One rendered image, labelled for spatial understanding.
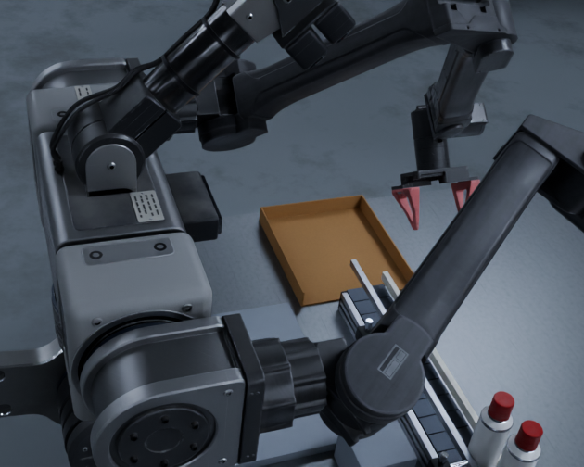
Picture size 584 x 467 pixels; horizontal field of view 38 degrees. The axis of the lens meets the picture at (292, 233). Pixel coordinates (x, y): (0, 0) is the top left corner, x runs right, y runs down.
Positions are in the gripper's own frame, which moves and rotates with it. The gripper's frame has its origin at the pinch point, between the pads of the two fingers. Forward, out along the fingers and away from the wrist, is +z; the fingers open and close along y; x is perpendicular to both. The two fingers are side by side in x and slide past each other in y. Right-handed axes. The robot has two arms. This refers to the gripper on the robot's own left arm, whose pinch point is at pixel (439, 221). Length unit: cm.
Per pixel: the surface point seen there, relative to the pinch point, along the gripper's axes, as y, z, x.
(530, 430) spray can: -2.7, 31.4, -24.2
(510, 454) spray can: -4.6, 35.3, -21.1
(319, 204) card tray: 0, -6, 57
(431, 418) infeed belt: -4.0, 34.7, 4.1
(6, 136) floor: -63, -52, 251
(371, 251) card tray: 7.3, 6.2, 45.9
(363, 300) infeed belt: -3.7, 14.9, 28.3
